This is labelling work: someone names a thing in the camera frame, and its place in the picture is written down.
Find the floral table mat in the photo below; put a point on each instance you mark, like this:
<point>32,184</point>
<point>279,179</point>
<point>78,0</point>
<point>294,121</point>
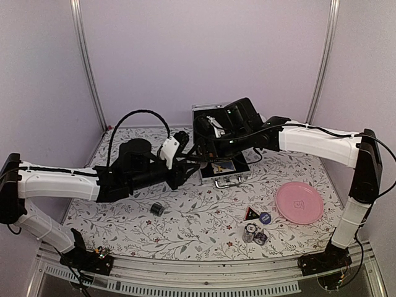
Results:
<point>202,222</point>

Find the black chip stack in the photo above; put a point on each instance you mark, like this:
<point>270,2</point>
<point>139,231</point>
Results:
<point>157,209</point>

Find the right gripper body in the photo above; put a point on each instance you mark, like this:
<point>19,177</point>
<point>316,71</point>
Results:
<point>211,140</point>

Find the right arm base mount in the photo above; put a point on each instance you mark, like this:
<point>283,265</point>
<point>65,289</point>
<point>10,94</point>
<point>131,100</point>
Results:
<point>330,259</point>

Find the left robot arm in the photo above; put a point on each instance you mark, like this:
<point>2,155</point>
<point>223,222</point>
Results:
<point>136,167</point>

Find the blue small blind button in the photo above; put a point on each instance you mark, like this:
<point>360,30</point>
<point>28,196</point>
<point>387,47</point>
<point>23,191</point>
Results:
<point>265,218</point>

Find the grey chip stack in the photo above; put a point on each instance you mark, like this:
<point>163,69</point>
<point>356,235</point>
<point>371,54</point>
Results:
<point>249,232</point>

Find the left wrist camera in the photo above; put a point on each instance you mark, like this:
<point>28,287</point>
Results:
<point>168,151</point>

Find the triangular all-in button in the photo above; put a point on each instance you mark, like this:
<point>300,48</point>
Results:
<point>251,214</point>

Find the aluminium poker case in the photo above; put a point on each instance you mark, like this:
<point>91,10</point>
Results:
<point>206,174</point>

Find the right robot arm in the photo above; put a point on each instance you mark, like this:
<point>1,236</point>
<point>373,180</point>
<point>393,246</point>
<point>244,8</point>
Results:
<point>354,150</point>

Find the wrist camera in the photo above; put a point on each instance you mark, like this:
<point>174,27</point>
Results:
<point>218,129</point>
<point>168,151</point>

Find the blue booklet card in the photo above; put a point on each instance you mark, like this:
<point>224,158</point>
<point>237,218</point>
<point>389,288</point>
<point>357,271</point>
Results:
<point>223,167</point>

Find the pink plate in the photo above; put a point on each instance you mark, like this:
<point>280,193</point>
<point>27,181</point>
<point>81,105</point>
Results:
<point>299,203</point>

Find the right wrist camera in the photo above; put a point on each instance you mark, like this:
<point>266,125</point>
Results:
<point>218,129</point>

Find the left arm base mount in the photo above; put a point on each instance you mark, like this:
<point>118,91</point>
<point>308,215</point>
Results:
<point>87,261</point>

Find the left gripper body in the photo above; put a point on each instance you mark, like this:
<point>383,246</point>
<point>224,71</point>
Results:
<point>176,181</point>

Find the purple chip stack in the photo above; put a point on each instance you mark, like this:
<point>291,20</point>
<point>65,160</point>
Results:
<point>260,238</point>

